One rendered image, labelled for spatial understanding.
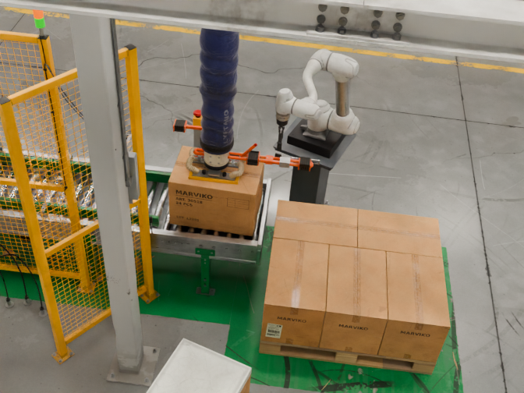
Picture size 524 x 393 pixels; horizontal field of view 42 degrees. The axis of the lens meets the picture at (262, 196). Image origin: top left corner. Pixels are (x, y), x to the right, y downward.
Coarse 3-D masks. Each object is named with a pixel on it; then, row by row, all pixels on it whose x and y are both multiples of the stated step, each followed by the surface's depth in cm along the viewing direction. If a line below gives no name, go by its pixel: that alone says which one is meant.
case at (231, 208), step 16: (176, 160) 480; (176, 176) 468; (240, 176) 472; (256, 176) 473; (176, 192) 469; (192, 192) 466; (208, 192) 464; (224, 192) 462; (240, 192) 460; (256, 192) 461; (176, 208) 479; (192, 208) 477; (208, 208) 474; (224, 208) 472; (240, 208) 470; (256, 208) 477; (176, 224) 490; (192, 224) 487; (208, 224) 485; (224, 224) 482; (240, 224) 480
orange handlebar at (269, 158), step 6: (186, 126) 486; (192, 126) 486; (198, 126) 487; (198, 150) 469; (228, 156) 465; (234, 156) 465; (246, 156) 468; (264, 156) 467; (270, 156) 467; (264, 162) 465; (270, 162) 464; (276, 162) 464; (312, 162) 466
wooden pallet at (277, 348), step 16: (272, 352) 479; (288, 352) 479; (304, 352) 480; (320, 352) 481; (336, 352) 472; (352, 352) 469; (384, 368) 477; (400, 368) 476; (416, 368) 473; (432, 368) 471
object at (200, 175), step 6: (198, 168) 472; (192, 174) 467; (198, 174) 467; (204, 174) 467; (222, 174) 466; (228, 174) 469; (204, 180) 466; (210, 180) 465; (216, 180) 465; (222, 180) 465; (228, 180) 465; (234, 180) 465
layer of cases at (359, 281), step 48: (288, 240) 486; (336, 240) 489; (384, 240) 492; (432, 240) 495; (288, 288) 454; (336, 288) 457; (384, 288) 460; (432, 288) 462; (288, 336) 464; (336, 336) 459; (384, 336) 453; (432, 336) 447
